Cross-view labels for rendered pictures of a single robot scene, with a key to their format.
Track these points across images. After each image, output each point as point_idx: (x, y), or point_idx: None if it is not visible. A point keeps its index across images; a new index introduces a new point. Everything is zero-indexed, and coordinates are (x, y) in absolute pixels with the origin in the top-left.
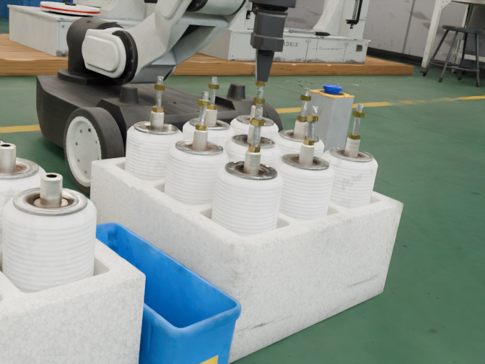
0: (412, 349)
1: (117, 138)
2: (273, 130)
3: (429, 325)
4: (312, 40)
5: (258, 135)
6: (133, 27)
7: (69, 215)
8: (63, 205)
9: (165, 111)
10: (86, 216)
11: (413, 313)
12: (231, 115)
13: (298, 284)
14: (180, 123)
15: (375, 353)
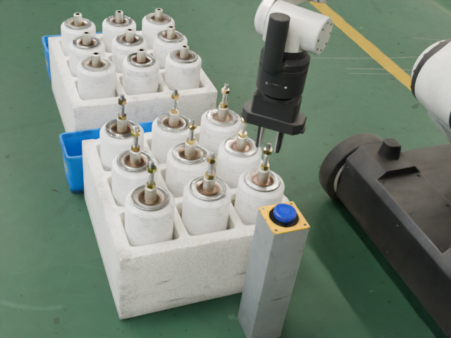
0: (46, 292)
1: (334, 159)
2: (242, 188)
3: (64, 324)
4: None
5: (120, 108)
6: None
7: (80, 66)
8: (91, 66)
9: (396, 186)
10: (82, 71)
11: (83, 324)
12: (429, 249)
13: (93, 204)
14: (379, 199)
15: (55, 269)
